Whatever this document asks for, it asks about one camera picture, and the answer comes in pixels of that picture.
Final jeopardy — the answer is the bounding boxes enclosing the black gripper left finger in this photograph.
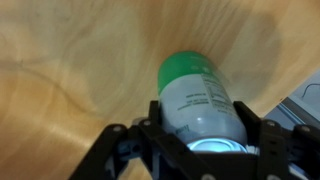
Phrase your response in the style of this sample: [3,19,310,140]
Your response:
[68,99,201,180]

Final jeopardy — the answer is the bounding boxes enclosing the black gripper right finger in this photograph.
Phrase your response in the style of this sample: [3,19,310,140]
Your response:
[232,100,320,180]

